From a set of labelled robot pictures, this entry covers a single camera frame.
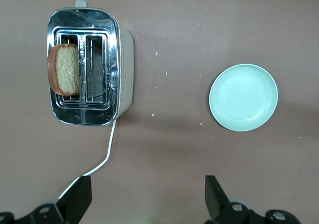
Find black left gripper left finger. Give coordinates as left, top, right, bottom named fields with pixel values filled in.
left=0, top=175, right=93, bottom=224

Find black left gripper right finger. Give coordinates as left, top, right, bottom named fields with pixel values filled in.
left=204, top=175, right=303, bottom=224

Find brown bread slice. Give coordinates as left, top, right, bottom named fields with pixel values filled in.
left=47, top=43, right=81, bottom=96

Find light green plate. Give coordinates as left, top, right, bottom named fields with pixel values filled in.
left=208, top=63, right=279, bottom=132

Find beige chrome-top toaster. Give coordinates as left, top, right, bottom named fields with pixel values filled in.
left=47, top=0, right=135, bottom=127

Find white toaster power cord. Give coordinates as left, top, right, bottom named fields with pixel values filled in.
left=57, top=119, right=117, bottom=200

